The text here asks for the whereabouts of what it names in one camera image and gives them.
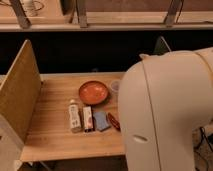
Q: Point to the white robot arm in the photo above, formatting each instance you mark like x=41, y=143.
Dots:
x=162, y=99

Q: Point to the clear plastic cup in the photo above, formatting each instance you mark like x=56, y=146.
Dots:
x=114, y=86

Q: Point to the orange round plate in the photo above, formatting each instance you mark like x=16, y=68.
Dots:
x=93, y=92

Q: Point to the white and red box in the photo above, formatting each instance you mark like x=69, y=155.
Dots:
x=88, y=119

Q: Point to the blue sponge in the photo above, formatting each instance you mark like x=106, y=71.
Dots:
x=101, y=121

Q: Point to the white bottle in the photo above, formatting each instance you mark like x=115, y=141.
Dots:
x=74, y=117

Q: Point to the right dark divider panel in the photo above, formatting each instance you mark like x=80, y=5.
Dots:
x=161, y=46

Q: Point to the left wooden divider panel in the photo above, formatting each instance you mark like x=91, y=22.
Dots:
x=19, y=91

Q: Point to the metal shelf frame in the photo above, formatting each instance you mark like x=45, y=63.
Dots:
x=105, y=15

